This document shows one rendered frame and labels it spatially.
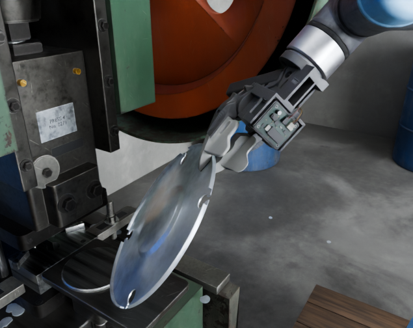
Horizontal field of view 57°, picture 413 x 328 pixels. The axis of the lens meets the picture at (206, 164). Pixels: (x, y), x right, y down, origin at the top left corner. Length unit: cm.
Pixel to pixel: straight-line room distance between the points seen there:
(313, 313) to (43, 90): 101
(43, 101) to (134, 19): 21
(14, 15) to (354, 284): 175
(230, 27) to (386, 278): 156
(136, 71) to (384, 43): 317
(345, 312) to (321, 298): 8
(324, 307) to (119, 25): 103
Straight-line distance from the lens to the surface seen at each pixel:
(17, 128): 60
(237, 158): 57
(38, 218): 71
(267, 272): 197
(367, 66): 379
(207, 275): 95
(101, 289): 74
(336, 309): 135
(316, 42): 56
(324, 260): 210
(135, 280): 62
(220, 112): 56
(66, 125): 69
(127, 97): 72
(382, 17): 49
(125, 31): 70
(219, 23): 86
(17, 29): 70
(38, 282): 82
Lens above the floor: 127
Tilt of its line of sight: 25 degrees down
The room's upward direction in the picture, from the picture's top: straight up
